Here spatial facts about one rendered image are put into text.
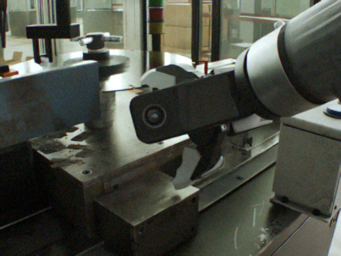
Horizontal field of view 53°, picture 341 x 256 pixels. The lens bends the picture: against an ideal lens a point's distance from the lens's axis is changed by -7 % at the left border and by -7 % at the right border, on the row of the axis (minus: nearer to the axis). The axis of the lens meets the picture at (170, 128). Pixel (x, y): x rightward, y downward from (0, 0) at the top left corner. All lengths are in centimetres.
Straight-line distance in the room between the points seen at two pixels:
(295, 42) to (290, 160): 32
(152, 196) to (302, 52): 28
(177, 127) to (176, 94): 3
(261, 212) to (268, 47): 34
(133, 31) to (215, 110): 91
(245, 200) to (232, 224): 7
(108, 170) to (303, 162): 28
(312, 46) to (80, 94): 24
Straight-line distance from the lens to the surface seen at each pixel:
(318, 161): 55
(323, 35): 26
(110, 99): 61
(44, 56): 57
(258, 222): 56
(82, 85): 38
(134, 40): 122
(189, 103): 33
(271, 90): 30
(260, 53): 30
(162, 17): 87
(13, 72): 53
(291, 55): 28
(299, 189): 58
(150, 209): 45
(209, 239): 52
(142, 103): 33
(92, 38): 59
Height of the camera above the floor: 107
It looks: 21 degrees down
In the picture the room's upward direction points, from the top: straight up
